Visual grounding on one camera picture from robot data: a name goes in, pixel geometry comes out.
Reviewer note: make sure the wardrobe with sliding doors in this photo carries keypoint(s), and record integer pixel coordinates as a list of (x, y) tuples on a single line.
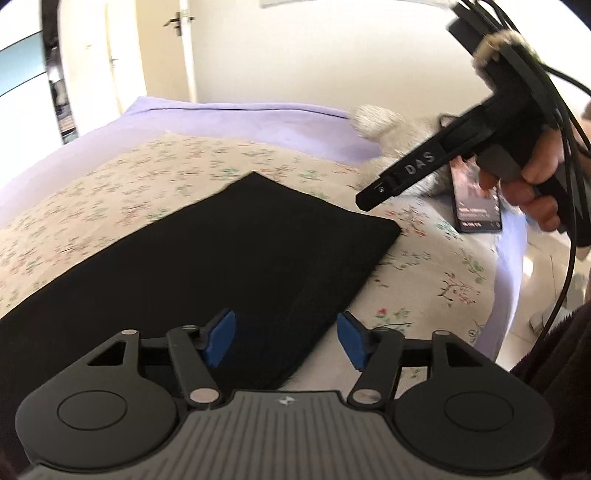
[(18, 55)]

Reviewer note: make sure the cream door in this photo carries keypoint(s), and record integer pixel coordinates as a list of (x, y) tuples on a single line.
[(92, 69)]

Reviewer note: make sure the black pants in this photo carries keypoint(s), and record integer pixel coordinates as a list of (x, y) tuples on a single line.
[(207, 258)]

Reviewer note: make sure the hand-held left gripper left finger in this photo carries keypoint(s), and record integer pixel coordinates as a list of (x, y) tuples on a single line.
[(221, 337)]

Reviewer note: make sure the white plush toy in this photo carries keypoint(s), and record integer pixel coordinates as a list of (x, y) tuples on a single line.
[(383, 124)]

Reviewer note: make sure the white door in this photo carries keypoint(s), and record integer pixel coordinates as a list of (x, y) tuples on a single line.
[(152, 60)]

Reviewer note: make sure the person's dark fleece clothing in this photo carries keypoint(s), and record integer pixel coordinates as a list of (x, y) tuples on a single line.
[(568, 392)]

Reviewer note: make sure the black smartphone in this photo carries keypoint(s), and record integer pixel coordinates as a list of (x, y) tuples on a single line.
[(475, 207)]

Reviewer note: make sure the person's right hand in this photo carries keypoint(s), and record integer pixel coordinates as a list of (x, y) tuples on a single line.
[(538, 203)]

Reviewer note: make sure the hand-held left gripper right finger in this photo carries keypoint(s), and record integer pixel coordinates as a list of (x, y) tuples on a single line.
[(348, 341)]

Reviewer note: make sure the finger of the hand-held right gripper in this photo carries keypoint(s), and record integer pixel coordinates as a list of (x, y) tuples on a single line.
[(376, 194)]

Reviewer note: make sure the purple bed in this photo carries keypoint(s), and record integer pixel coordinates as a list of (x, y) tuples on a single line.
[(231, 120)]

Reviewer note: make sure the floral blanket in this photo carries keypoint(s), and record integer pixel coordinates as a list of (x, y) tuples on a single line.
[(138, 166)]

